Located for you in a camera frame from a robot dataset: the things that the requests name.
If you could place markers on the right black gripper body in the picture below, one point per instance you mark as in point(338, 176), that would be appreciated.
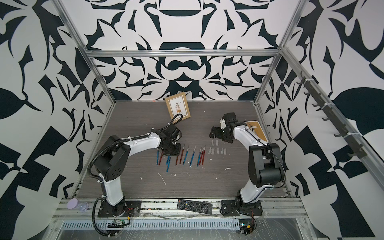
point(221, 134)

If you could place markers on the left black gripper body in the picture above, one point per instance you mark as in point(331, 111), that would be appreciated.
point(173, 149)

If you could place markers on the red knife capped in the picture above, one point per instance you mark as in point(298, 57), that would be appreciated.
point(181, 156)

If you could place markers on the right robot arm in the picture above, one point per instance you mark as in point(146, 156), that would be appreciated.
point(265, 167)

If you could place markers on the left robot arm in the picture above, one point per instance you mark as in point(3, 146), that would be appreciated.
point(110, 161)

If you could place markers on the white box with wooden lid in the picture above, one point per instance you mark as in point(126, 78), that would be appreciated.
point(257, 129)

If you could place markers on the black remote control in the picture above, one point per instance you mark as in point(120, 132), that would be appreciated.
point(195, 206)

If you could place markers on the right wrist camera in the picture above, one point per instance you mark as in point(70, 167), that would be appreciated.
point(223, 124)

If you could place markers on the wooden picture frame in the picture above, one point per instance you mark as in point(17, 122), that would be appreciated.
point(177, 104)

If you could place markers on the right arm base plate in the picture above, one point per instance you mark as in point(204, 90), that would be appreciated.
point(231, 208)

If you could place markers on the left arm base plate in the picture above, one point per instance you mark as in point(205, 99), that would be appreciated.
point(122, 209)

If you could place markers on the black wall hook rail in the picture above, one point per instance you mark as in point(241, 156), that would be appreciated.
point(345, 130)

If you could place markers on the white cable duct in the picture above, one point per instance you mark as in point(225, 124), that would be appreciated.
point(152, 224)

